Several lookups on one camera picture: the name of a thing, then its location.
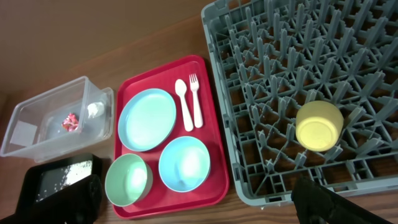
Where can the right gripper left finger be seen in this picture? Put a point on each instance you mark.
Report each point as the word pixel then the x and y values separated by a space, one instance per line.
pixel 77 203

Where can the red snack wrapper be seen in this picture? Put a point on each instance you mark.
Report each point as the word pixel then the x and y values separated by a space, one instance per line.
pixel 70 123

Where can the yellow cup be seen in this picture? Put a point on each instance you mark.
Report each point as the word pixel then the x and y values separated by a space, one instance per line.
pixel 318 125

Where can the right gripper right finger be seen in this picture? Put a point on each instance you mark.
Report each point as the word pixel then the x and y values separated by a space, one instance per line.
pixel 316 204

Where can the light blue saucer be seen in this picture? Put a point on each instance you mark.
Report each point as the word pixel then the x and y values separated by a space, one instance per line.
pixel 184 164

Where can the green bowl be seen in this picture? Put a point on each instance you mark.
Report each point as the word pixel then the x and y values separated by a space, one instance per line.
pixel 128 180

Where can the rice and food scraps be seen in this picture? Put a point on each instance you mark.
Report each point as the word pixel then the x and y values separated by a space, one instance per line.
pixel 53 181

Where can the red serving tray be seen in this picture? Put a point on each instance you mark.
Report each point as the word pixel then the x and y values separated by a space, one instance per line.
pixel 161 199

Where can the white plastic fork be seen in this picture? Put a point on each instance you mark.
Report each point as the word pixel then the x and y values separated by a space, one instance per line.
pixel 194 87

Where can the light blue plate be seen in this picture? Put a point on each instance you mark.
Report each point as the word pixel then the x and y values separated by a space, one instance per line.
pixel 147 120

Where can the white plastic spoon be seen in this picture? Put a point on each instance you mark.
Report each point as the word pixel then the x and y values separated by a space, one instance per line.
pixel 181 89

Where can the clear plastic bin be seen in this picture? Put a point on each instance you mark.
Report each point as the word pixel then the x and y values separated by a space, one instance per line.
pixel 35 128

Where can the grey dishwasher rack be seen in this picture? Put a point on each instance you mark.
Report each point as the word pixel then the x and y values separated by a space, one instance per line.
pixel 271 57

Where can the black waste tray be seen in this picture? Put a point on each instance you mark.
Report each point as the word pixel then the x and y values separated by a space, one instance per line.
pixel 31 180

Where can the white tissue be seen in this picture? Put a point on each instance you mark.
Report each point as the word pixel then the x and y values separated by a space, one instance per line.
pixel 95 109

